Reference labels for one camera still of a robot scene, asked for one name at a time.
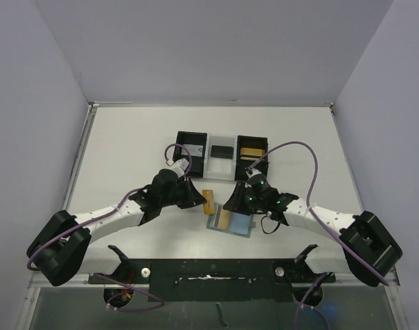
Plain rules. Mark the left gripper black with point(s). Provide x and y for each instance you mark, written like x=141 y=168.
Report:
x=187 y=191

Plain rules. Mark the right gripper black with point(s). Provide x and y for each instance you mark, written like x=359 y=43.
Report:
x=242 y=199

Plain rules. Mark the gold card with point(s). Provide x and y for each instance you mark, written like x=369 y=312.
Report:
x=251 y=154
x=209 y=205
x=222 y=219

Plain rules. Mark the green leather card holder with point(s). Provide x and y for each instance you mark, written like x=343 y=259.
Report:
x=240 y=225

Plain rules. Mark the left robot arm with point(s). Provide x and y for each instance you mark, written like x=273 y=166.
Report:
x=61 y=249

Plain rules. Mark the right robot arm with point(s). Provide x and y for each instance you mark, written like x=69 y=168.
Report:
x=364 y=249

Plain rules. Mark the silver blue card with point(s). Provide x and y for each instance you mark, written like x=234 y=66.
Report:
x=195 y=150

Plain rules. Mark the gold card in bin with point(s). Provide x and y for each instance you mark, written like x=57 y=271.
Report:
x=251 y=154

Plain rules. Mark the black card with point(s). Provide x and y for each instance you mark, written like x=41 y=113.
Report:
x=222 y=152

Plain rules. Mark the white middle bin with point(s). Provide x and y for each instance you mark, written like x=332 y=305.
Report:
x=216 y=168

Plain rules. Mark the black right bin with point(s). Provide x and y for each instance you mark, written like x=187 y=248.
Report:
x=248 y=142

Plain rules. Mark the black bin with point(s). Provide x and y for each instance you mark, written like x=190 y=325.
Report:
x=248 y=142
x=187 y=137

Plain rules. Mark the black left bin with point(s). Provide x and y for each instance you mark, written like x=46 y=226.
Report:
x=187 y=137

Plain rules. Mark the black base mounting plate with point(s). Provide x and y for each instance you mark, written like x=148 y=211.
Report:
x=214 y=280

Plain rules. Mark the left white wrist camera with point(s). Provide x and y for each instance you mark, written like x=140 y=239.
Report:
x=180 y=167

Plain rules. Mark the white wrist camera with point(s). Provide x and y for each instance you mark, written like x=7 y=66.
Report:
x=180 y=167
x=251 y=172

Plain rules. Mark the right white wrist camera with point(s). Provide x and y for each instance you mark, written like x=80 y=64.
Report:
x=251 y=172

